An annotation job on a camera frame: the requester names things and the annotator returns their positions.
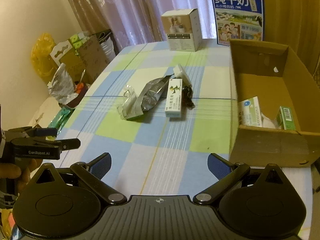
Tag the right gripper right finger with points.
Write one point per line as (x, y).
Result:
(228, 174)

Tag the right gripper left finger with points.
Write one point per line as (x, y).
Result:
(90, 174)

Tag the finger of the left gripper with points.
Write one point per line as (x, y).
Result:
(42, 149)
(33, 132)

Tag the white green medicine box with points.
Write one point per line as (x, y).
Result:
(250, 113)

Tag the clear plastic bag with hooks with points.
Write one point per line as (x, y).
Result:
(130, 108)

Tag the long white ointment box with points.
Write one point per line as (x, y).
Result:
(174, 99)

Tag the silver foil bag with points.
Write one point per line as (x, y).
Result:
(152, 92)

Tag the green tissue pack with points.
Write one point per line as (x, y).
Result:
(61, 119)

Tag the crumpled silver bag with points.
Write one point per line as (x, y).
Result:
(62, 87)

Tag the yellow plastic bag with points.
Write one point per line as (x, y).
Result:
(42, 62)

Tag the small green box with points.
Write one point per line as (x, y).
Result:
(285, 119)

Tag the brown cardboard carton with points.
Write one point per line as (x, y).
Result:
(83, 56)

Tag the brown cardboard box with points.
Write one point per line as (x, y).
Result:
(275, 75)

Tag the white product box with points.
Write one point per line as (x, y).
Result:
(182, 29)

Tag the pink curtain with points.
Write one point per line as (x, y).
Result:
(137, 21)

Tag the blue milk carton box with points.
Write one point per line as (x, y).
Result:
(238, 19)

